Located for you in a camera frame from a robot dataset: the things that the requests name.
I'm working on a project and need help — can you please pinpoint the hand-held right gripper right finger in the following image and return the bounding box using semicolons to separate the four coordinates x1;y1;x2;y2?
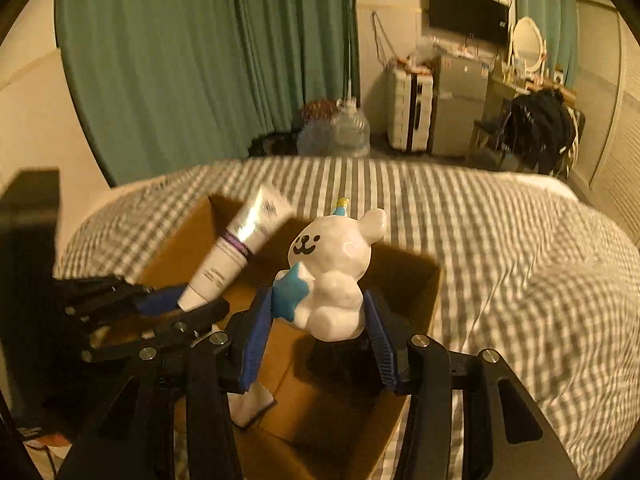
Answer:
364;289;581;480

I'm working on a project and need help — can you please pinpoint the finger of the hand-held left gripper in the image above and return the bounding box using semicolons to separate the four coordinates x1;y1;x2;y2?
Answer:
54;274;190;330
80;299;232;367

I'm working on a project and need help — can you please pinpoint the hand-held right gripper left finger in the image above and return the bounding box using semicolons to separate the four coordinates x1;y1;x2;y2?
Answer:
57;285;275;480

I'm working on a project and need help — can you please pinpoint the white squeeze tube purple band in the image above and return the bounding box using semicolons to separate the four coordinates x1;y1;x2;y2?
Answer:
177;185;296;312

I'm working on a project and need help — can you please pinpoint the brown cardboard box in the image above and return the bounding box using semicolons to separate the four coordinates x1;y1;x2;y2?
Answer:
102;194;443;480

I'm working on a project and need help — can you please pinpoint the white bear figurine blue star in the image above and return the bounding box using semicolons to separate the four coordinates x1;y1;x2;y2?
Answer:
276;198;390;343

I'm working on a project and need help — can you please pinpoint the small white container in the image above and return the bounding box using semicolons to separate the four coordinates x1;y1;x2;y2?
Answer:
229;380;277;430

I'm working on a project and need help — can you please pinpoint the grey white checkered blanket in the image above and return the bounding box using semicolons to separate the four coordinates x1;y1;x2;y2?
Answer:
52;155;640;480

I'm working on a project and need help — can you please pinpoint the dark floor object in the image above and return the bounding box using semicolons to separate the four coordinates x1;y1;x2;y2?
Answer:
248;132;301;157

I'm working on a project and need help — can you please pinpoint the clear plastic bag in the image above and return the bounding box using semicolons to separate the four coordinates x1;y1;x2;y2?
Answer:
297;100;342;157

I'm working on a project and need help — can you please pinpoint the clear large water jug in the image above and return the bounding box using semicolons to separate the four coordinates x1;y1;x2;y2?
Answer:
332;97;372;157

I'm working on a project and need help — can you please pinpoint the white ribbed suitcase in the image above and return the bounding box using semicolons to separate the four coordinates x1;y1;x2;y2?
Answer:
386;65;435;153

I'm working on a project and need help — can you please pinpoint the chair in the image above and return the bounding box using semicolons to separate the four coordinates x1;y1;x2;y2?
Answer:
470;94;587;179

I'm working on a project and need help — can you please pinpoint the wide green curtain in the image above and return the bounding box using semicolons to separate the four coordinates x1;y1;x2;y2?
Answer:
54;0;362;187

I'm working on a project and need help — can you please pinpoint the grey metal cabinet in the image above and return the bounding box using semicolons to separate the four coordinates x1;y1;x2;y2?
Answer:
431;55;490;158

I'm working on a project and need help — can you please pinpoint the black clothes pile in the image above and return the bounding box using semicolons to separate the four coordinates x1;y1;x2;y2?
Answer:
502;89;576;171

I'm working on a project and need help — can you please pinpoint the vanity desk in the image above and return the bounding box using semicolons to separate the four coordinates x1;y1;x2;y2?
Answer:
487;72;576;128

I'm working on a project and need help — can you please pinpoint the white oval vanity mirror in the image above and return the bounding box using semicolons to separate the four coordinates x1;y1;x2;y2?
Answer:
509;16;547;75

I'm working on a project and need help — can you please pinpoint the narrow green curtain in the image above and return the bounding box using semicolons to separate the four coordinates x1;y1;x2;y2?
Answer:
512;0;581;92

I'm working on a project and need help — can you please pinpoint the hanging wall cable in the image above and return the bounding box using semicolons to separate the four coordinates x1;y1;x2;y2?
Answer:
371;10;394;68

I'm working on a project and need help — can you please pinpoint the black wall television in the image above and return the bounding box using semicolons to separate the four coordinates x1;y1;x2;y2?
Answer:
428;0;511;46

